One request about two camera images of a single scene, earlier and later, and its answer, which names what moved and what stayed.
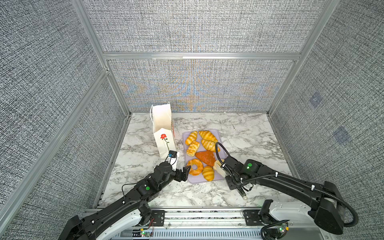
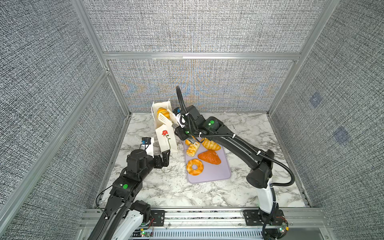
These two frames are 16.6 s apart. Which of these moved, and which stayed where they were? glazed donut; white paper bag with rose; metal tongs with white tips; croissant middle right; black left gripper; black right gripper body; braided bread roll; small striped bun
Moved: black right gripper body; small striped bun; metal tongs with white tips; black left gripper
Stayed: white paper bag with rose; braided bread roll; glazed donut; croissant middle right
